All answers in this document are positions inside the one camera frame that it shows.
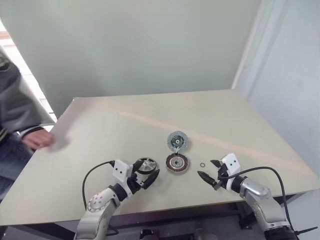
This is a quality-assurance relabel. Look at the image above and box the black ring silver spoked rotor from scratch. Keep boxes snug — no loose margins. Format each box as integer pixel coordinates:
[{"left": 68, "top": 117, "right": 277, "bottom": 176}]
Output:
[{"left": 136, "top": 156, "right": 160, "bottom": 176}]

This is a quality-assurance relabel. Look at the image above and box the copper wound motor stator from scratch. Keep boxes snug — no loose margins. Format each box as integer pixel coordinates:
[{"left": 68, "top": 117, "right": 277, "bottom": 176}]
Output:
[{"left": 165, "top": 154, "right": 191, "bottom": 176}]

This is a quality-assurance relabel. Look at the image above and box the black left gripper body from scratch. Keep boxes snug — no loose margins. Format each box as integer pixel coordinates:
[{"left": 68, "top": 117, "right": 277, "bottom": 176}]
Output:
[{"left": 127, "top": 170, "right": 151, "bottom": 195}]

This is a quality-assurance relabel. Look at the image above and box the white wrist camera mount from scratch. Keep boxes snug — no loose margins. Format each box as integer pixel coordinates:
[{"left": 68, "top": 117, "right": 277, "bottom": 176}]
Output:
[
  {"left": 111, "top": 159, "right": 134, "bottom": 198},
  {"left": 221, "top": 153, "right": 241, "bottom": 192}
]

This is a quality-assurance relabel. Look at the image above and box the blue jeans leg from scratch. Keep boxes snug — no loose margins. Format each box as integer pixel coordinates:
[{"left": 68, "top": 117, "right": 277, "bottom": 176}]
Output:
[{"left": 0, "top": 132, "right": 35, "bottom": 202}]

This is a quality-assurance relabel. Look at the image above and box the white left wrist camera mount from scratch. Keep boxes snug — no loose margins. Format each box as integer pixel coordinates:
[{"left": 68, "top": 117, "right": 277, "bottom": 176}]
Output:
[{"left": 111, "top": 159, "right": 134, "bottom": 198}]

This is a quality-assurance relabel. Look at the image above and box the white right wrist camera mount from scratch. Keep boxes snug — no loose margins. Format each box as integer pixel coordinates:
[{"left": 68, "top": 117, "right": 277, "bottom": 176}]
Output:
[{"left": 221, "top": 153, "right": 241, "bottom": 192}]

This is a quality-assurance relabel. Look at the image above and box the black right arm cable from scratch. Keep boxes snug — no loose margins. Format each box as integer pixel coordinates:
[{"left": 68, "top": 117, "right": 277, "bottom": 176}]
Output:
[{"left": 217, "top": 166, "right": 301, "bottom": 240}]

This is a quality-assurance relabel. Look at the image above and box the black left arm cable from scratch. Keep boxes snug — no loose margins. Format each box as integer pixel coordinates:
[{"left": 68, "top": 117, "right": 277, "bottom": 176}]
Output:
[{"left": 81, "top": 161, "right": 116, "bottom": 212}]

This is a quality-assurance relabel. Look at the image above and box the black cable tie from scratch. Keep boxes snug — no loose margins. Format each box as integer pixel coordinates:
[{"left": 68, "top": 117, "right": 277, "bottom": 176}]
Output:
[{"left": 294, "top": 226, "right": 319, "bottom": 236}]

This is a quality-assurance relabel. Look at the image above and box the grey jacket sleeve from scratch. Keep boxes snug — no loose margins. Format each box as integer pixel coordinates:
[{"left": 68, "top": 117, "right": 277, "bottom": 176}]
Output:
[{"left": 0, "top": 46, "right": 55, "bottom": 141}]

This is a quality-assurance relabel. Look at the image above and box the bystander's bare hand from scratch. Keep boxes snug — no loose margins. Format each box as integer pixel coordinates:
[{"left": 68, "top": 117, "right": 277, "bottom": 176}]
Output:
[{"left": 22, "top": 129, "right": 55, "bottom": 150}]

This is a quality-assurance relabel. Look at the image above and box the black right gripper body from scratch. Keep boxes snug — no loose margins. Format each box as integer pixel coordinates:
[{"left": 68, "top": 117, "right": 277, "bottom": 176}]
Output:
[{"left": 213, "top": 164, "right": 230, "bottom": 192}]

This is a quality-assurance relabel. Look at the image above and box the dark rounded object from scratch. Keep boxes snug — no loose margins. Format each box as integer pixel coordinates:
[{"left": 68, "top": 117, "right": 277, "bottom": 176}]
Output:
[{"left": 139, "top": 228, "right": 157, "bottom": 240}]

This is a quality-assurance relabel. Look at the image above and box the silver motor cover disc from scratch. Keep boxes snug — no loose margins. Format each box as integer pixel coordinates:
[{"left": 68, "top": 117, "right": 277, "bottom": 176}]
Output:
[{"left": 166, "top": 130, "right": 189, "bottom": 154}]

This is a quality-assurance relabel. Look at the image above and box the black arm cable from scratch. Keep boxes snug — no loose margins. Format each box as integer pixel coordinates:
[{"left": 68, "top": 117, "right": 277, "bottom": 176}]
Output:
[
  {"left": 217, "top": 166, "right": 301, "bottom": 240},
  {"left": 81, "top": 161, "right": 116, "bottom": 212}
]

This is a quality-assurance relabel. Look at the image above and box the dark metal table frame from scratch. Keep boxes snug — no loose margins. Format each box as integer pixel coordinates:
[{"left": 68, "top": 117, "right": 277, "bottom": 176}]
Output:
[{"left": 0, "top": 193, "right": 313, "bottom": 240}]

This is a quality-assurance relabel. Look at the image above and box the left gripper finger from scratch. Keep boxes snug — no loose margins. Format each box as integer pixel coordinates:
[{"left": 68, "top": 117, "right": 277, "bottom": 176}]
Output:
[
  {"left": 131, "top": 159, "right": 146, "bottom": 174},
  {"left": 144, "top": 169, "right": 161, "bottom": 189}
]

